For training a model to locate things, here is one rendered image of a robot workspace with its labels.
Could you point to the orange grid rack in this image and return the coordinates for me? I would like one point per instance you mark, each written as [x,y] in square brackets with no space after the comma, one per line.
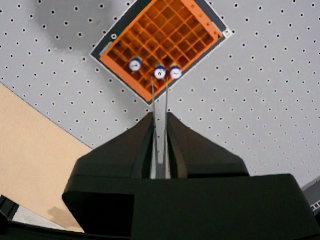
[196,22]

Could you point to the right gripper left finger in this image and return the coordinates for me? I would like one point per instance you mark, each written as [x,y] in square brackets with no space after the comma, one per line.
[123,154]

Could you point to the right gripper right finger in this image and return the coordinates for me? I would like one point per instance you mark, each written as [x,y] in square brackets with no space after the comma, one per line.
[198,156]

